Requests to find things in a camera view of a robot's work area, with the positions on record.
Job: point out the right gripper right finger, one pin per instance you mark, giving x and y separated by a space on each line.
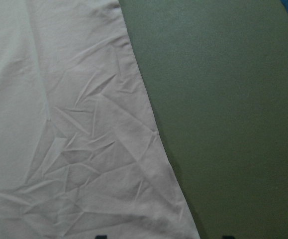
228 237

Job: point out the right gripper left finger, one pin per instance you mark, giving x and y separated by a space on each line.
101 237

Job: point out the pink snoopy t-shirt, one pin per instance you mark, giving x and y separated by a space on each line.
80 152

